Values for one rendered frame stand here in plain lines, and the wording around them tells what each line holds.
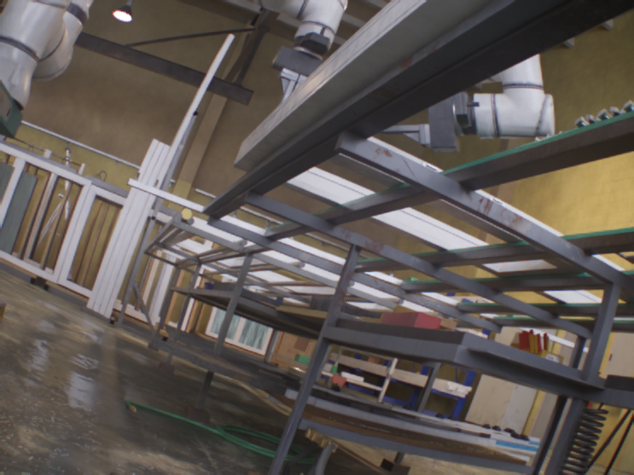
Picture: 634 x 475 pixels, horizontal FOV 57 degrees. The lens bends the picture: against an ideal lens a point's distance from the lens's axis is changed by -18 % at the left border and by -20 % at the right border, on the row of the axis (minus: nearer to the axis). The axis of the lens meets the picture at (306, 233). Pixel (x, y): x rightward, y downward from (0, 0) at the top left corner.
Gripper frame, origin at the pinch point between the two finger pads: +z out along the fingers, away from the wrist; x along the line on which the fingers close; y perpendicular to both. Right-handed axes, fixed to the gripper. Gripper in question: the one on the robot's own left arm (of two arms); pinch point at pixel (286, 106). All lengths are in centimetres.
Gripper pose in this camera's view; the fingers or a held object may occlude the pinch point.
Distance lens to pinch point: 153.8
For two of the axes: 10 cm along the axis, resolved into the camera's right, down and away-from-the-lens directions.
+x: -9.1, -3.6, -2.3
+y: -2.7, 0.7, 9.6
